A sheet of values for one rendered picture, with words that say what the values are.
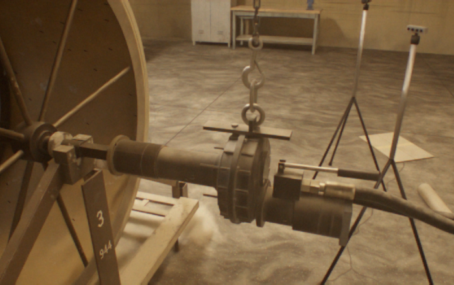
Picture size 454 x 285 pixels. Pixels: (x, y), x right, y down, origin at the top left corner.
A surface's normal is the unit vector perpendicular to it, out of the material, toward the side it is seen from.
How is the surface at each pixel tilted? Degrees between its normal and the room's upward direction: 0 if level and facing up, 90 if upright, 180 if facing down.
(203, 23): 90
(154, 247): 0
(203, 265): 0
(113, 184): 47
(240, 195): 87
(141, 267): 0
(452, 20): 90
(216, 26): 90
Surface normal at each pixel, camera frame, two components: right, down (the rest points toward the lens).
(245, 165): -0.22, -0.32
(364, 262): 0.00, -0.91
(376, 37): -0.30, 0.40
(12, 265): 0.95, 0.13
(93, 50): -0.29, 0.58
